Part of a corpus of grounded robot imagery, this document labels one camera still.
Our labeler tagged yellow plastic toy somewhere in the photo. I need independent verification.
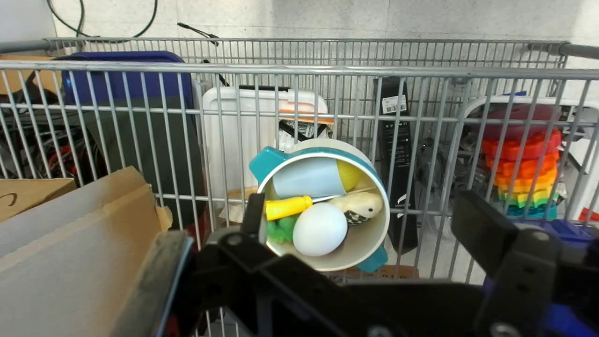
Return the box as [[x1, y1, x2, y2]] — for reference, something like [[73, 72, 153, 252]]
[[335, 162, 365, 194]]

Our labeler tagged rainbow stacking toy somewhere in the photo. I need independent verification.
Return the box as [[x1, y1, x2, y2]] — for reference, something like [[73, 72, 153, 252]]
[[479, 100, 565, 220]]

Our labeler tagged yellow toy screwdriver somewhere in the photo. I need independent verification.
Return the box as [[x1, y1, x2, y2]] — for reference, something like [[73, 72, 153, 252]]
[[262, 192, 342, 224]]

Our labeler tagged black remote control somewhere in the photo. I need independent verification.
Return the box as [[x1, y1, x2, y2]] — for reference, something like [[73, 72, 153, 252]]
[[372, 76, 417, 254]]

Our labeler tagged black floor cable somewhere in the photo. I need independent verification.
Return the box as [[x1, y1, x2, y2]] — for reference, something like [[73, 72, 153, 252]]
[[45, 0, 161, 41]]

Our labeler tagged cardboard box with black writing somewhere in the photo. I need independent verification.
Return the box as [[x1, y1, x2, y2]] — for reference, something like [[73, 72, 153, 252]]
[[0, 175, 78, 224]]

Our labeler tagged green plush toy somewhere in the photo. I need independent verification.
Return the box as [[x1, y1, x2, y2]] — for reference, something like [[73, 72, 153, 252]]
[[266, 213, 301, 246]]

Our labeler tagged light blue plastic cup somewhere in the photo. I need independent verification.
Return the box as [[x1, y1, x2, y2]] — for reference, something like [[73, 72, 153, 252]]
[[269, 155, 348, 200]]

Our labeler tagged white striped plush toy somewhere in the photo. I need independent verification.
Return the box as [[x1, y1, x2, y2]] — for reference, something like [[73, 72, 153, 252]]
[[327, 187, 385, 226]]

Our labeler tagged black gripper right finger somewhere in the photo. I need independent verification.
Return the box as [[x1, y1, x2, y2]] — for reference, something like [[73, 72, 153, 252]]
[[451, 188, 599, 337]]

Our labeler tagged dark blue bucket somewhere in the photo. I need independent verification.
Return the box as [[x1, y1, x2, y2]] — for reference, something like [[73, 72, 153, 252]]
[[58, 50, 202, 209]]

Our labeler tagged white bowl with teal handles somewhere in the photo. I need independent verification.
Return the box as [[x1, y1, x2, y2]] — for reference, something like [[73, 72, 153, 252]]
[[247, 136, 393, 276]]

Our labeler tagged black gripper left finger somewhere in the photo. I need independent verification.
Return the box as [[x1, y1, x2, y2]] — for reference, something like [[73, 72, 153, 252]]
[[217, 192, 326, 295]]

